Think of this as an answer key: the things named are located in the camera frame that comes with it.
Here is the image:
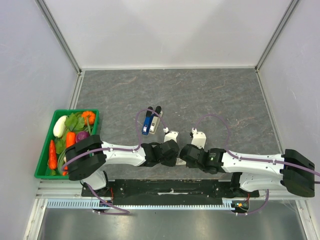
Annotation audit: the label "beige black stapler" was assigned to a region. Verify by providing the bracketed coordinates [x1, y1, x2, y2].
[149, 105, 163, 134]

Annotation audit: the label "blue stapler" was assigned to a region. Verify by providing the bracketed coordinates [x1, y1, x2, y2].
[141, 111, 153, 135]

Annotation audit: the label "staple box with red mark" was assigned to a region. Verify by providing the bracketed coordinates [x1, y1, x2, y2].
[175, 158, 186, 166]

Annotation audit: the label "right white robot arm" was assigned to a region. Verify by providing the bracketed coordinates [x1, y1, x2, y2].
[179, 144, 315, 198]

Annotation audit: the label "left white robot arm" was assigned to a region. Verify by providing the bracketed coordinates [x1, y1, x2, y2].
[65, 131, 180, 197]

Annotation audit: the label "orange toy pumpkin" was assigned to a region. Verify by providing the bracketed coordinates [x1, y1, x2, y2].
[81, 111, 96, 126]

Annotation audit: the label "purple toy onion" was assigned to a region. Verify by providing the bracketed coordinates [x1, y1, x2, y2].
[75, 131, 90, 143]

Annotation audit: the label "orange toy carrot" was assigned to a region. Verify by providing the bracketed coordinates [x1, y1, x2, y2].
[62, 132, 76, 176]

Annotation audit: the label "green toy leafy vegetable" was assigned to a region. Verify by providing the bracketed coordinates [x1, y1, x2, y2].
[64, 112, 85, 132]

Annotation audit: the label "green toy beans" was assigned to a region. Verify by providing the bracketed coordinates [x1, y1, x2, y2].
[57, 150, 66, 176]

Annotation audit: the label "white toy eggplant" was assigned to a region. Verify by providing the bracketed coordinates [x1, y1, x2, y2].
[52, 115, 68, 138]

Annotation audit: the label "red toy chili pepper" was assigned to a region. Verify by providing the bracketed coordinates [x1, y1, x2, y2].
[47, 140, 58, 170]

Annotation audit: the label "green plastic bin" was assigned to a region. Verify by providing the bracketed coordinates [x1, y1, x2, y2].
[34, 109, 100, 180]

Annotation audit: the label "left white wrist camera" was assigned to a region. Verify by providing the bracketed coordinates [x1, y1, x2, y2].
[163, 127, 179, 142]

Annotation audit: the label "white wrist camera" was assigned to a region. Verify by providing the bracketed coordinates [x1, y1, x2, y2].
[163, 127, 179, 142]
[190, 128, 207, 149]

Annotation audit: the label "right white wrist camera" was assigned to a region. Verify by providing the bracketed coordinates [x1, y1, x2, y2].
[190, 128, 207, 149]

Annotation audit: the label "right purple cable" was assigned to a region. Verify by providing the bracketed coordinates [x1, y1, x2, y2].
[192, 114, 320, 216]

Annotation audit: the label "purple cable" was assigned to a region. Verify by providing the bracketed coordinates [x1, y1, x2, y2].
[61, 108, 170, 215]
[192, 114, 320, 216]

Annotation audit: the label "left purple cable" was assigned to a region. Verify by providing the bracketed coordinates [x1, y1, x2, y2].
[61, 108, 170, 215]

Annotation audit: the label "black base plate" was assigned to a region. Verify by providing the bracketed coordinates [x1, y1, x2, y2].
[95, 179, 260, 205]

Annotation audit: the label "light blue cable duct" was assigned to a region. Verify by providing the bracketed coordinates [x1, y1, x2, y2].
[46, 198, 236, 211]

